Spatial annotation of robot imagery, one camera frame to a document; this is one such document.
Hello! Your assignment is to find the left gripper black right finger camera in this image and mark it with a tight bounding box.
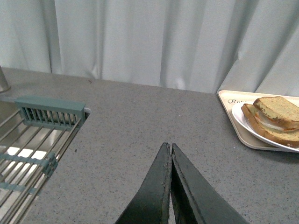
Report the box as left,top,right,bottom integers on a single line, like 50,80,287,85
171,143,248,224

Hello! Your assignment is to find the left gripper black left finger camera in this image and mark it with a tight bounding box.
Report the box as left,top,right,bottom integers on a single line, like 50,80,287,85
116,143,172,224

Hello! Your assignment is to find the white round plate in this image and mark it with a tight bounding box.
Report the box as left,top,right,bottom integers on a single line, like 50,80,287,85
232,103,299,153

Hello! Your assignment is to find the toast slice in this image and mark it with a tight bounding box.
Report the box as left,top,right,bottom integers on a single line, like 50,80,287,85
241,103,299,148
253,96,299,129

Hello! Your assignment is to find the white egg filling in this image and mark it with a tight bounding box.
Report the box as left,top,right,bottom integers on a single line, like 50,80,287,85
254,112,298,132

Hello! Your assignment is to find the beige rabbit tray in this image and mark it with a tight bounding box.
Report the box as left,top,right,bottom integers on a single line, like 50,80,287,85
218,90,299,153

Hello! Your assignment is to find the green metal sink rack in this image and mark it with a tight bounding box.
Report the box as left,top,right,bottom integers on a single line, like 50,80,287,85
0,95,86,224

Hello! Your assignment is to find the pale grey curtain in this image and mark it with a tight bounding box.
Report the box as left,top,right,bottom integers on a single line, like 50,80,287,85
0,0,299,96

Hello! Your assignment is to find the steel faucet base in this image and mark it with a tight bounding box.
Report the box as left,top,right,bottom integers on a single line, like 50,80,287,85
0,66,10,93

